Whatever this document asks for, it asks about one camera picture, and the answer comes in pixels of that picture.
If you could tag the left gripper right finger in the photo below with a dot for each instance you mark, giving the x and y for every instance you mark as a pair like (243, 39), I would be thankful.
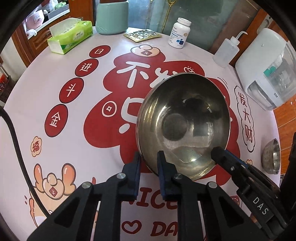
(205, 211)

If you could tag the mint green canister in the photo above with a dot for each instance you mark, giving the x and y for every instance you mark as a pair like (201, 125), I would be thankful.
(112, 17)

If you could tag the clear squeeze bottle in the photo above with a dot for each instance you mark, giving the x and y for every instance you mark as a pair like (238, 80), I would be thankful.
(227, 50)

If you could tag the small stainless steel bowl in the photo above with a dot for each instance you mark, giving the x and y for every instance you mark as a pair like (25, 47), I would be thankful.
(270, 158)

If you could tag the white countertop sterilizer box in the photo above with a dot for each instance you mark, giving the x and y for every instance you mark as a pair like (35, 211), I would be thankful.
(266, 70)

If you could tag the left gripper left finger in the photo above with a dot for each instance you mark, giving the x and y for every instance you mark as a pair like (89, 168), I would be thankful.
(93, 212)

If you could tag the printed pink tablecloth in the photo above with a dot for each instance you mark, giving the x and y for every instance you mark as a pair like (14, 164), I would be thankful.
(75, 118)

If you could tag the pink steel-lined bowl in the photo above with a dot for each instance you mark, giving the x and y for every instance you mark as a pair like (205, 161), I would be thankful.
(185, 116)

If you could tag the white pill bottle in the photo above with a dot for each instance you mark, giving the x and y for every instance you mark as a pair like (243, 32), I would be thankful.
(179, 33)

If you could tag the wooden cabinet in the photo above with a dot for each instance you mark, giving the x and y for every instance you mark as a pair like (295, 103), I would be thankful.
(285, 118)

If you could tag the gold ornament stand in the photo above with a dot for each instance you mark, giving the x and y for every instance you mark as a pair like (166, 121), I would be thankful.
(157, 14)

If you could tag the green tissue pack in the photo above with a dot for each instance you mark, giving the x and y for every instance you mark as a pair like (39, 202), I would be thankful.
(68, 33)

